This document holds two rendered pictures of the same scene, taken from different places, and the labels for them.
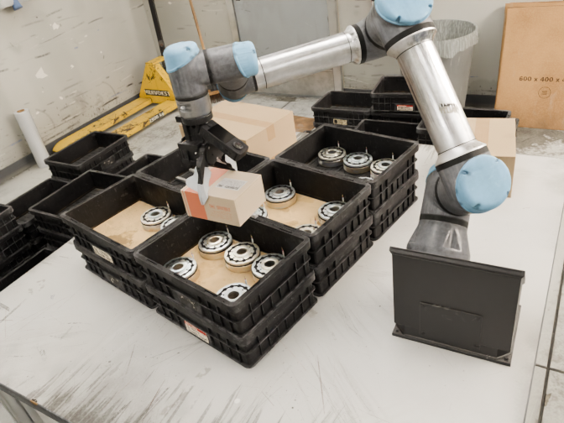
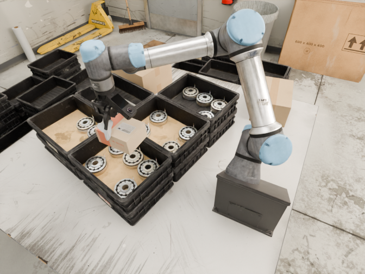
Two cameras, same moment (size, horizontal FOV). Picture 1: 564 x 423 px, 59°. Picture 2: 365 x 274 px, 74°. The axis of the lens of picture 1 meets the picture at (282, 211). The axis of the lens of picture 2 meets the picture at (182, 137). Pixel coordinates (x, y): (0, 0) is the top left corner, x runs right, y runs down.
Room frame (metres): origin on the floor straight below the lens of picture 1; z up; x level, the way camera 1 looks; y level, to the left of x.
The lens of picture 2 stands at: (0.35, -0.06, 1.78)
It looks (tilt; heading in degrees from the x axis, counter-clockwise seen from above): 46 degrees down; 356
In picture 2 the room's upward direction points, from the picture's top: 3 degrees counter-clockwise
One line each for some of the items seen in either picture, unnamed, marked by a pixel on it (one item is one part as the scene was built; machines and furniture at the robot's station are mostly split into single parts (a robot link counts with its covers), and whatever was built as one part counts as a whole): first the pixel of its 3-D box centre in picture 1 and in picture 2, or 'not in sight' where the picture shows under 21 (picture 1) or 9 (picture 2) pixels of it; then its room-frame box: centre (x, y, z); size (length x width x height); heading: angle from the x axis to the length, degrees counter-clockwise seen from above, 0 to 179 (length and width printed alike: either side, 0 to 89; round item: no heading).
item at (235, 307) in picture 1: (220, 249); (119, 157); (1.09, 0.18, 0.92); 0.40 x 0.30 x 0.02; 45
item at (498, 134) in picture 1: (480, 155); (271, 100); (1.58, -0.75, 0.78); 0.30 x 0.22 x 0.16; 154
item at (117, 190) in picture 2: (233, 296); (125, 188); (0.96, 0.16, 0.86); 0.10 x 0.10 x 0.01
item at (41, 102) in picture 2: (95, 229); (57, 110); (2.20, 0.96, 0.37); 0.40 x 0.30 x 0.45; 145
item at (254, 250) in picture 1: (242, 253); (132, 157); (1.14, 0.13, 0.86); 0.10 x 0.10 x 0.01
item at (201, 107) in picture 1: (193, 106); (101, 81); (1.09, 0.15, 1.32); 0.08 x 0.08 x 0.05
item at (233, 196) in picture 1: (223, 195); (121, 132); (1.08, 0.13, 1.09); 0.16 x 0.12 x 0.07; 55
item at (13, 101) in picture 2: (49, 224); (31, 103); (2.43, 1.29, 0.31); 0.40 x 0.30 x 0.34; 145
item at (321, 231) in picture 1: (289, 195); (163, 122); (1.30, -0.03, 0.92); 0.40 x 0.30 x 0.02; 45
